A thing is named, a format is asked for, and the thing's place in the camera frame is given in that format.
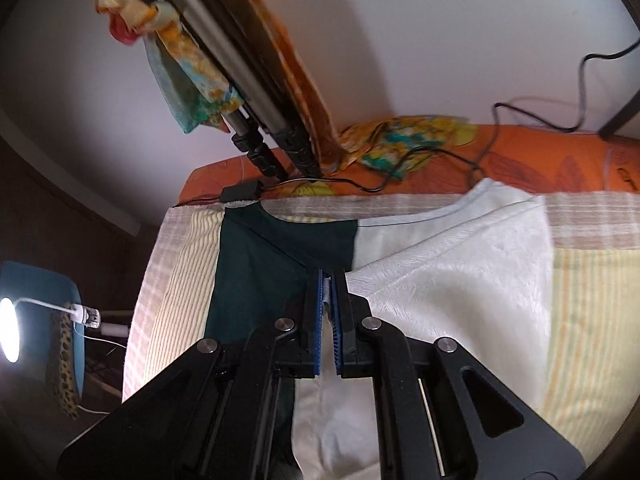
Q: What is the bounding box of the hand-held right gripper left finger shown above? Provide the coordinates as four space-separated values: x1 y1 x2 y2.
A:
57 267 321 480

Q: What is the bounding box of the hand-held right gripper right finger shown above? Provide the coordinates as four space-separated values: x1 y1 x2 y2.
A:
330 270 587 480

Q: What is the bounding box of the green and white garment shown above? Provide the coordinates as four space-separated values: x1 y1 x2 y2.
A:
202 177 556 480

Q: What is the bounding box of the black power adapter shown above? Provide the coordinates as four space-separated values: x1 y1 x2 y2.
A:
220 180 263 204

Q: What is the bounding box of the yellow teal floral cloth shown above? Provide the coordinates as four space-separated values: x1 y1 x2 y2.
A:
335 115 481 181

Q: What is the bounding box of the orange patterned cloth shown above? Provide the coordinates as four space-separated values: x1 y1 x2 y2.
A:
220 0 346 173

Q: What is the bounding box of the leopard print cushion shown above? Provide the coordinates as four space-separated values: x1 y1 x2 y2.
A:
47 310 83 421

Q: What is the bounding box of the yellow striped checked blanket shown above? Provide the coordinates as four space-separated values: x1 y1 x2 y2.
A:
121 192 640 453

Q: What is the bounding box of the orange bedsheet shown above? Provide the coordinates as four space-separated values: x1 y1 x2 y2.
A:
177 122 640 206

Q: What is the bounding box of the floral scarf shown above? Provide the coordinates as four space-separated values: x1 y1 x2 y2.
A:
77 0 246 135

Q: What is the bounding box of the small white lamp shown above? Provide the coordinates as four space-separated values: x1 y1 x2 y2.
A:
0 297 23 363

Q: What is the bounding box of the folded grey black tripod stand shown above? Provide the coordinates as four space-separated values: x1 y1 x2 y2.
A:
120 0 326 181

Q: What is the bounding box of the white plug with cable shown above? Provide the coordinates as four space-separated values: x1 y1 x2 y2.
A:
20 297 133 416

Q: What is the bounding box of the black cable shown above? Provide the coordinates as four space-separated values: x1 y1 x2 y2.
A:
260 37 640 193

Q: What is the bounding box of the black ring light tripod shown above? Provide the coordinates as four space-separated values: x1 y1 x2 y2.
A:
597 60 640 141

